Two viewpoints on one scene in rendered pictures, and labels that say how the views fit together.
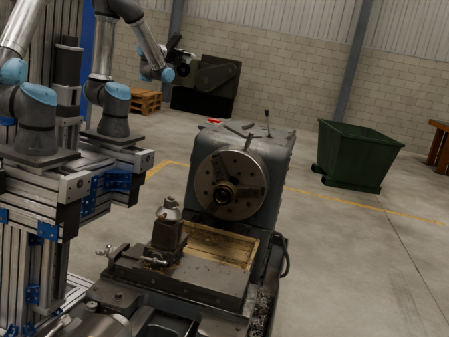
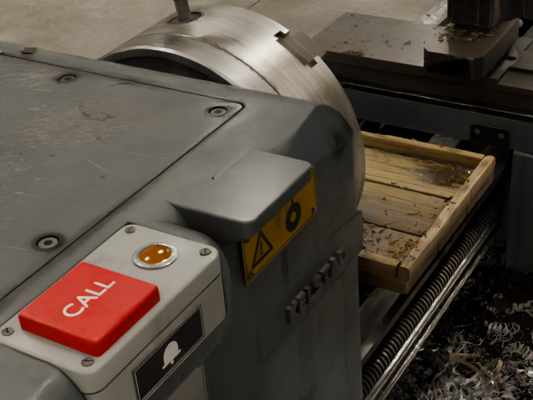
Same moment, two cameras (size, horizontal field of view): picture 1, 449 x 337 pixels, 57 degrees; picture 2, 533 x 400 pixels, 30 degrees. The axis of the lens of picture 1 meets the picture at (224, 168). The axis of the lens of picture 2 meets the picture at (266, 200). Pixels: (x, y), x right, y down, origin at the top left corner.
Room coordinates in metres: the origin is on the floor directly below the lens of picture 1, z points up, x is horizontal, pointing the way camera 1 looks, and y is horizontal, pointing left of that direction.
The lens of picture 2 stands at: (2.61, 0.38, 1.61)
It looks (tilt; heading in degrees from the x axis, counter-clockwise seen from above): 32 degrees down; 203
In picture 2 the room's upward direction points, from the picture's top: 5 degrees counter-clockwise
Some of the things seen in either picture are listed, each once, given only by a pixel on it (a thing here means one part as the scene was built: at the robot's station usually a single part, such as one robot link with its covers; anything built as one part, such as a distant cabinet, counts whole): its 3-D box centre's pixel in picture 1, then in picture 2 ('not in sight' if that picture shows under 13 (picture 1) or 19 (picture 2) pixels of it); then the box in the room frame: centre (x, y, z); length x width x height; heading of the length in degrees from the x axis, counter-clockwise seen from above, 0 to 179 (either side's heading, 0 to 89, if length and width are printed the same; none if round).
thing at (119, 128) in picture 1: (114, 123); not in sight; (1.90, 0.55, 1.21); 0.15 x 0.15 x 0.10
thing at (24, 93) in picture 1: (36, 103); not in sight; (1.42, 0.69, 1.33); 0.13 x 0.12 x 0.14; 96
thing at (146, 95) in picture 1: (137, 99); not in sight; (9.60, 2.28, 0.22); 1.25 x 0.86 x 0.44; 175
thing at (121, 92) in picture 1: (115, 97); not in sight; (1.90, 0.55, 1.33); 0.13 x 0.12 x 0.14; 53
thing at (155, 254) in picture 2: not in sight; (155, 257); (2.16, 0.11, 1.26); 0.02 x 0.02 x 0.01
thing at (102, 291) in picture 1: (175, 295); (443, 75); (1.10, 0.07, 0.90); 0.47 x 0.30 x 0.06; 80
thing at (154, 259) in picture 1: (166, 249); (473, 44); (1.19, 0.14, 0.99); 0.20 x 0.10 x 0.05; 170
